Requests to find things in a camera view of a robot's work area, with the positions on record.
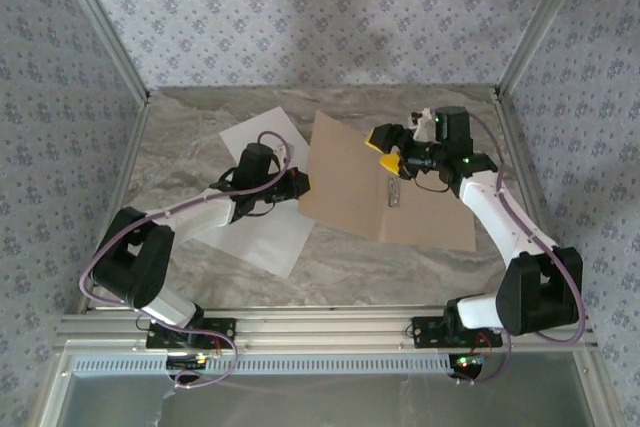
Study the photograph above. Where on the grey metal panel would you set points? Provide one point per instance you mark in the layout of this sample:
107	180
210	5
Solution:
325	402

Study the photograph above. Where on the aluminium mounting rail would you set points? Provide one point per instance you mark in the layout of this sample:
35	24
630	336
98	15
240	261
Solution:
325	327

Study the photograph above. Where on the brown cardboard folder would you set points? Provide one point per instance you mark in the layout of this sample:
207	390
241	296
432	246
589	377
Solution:
345	182

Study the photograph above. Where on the aluminium frame post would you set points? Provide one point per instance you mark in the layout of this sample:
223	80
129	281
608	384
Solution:
542	22
102	22

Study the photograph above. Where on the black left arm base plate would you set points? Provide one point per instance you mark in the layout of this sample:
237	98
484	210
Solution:
225	329

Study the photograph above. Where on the aluminium table side rail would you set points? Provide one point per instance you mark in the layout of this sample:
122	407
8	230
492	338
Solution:
521	157
127	162

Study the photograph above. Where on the small circuit board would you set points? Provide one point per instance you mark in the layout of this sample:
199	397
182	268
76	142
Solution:
192	360
470	361

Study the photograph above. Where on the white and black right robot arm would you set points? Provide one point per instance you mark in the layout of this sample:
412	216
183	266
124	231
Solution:
490	217

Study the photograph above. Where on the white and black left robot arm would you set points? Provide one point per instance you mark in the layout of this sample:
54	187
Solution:
200	212

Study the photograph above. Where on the metal cabinet hinge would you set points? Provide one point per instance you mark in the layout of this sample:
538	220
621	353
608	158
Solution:
395	194

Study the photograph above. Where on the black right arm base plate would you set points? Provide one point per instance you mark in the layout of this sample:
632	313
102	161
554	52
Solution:
425	334

